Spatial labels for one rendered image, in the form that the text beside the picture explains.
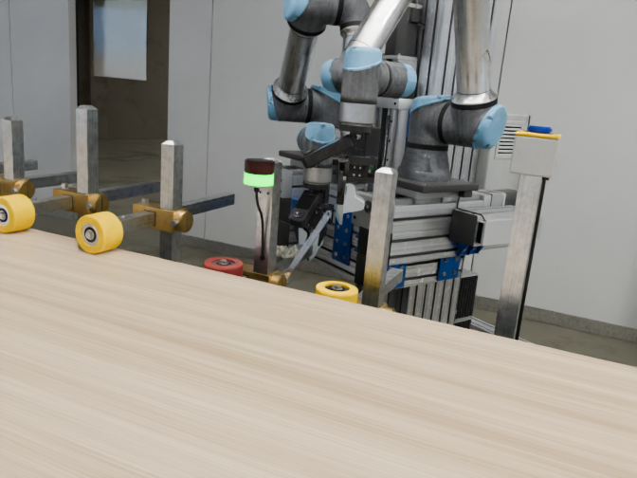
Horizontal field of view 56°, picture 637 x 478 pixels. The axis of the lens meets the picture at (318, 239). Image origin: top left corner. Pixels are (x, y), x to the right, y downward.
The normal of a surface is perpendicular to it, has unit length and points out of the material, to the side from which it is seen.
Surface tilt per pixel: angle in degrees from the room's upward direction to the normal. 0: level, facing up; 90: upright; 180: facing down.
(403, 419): 0
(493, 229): 90
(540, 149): 90
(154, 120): 90
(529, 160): 90
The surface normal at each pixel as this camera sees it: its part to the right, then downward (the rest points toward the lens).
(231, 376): 0.08, -0.97
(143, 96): 0.58, 0.25
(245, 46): -0.41, 0.19
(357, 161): -0.07, 0.24
